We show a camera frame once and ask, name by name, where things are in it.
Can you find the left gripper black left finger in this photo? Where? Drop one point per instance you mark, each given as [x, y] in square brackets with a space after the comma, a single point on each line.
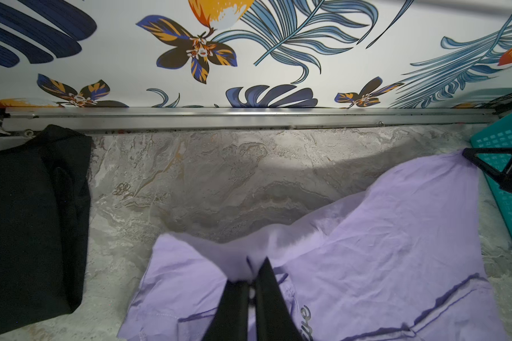
[230, 323]

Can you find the aluminium frame bar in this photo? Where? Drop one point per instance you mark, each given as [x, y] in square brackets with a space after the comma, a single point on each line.
[112, 119]

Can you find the purple t-shirt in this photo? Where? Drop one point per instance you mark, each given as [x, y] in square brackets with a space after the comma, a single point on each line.
[400, 261]

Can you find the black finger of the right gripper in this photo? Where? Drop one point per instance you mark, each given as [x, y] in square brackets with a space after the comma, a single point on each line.
[502, 175]

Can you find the folded black t-shirt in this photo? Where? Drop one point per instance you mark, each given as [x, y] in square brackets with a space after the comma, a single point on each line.
[44, 227]

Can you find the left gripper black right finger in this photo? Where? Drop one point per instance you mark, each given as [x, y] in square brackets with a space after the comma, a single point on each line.
[273, 320]

